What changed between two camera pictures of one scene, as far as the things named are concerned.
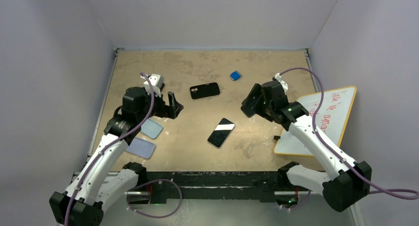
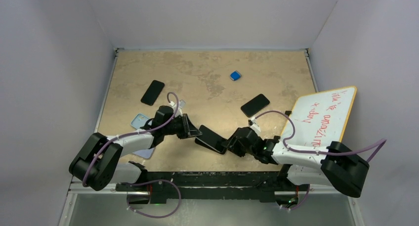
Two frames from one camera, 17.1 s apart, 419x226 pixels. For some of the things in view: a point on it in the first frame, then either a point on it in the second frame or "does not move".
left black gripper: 171,111 → 190,130
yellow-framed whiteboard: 330,122 does not move
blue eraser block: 235,75 does not move
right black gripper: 256,92 → 232,144
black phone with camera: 204,90 → 200,142
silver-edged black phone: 221,133 → 212,138
